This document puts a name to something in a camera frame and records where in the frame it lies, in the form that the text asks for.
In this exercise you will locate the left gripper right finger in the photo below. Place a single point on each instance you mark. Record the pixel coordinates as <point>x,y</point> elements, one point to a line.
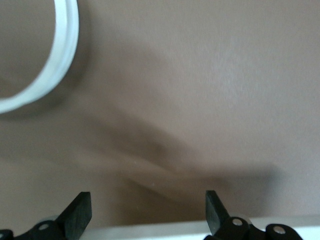
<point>217,220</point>

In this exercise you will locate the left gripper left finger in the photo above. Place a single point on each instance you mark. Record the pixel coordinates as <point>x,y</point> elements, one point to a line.
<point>75,217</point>

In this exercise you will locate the white cabinet drawer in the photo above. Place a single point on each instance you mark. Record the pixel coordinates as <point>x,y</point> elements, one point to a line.
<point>150,231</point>

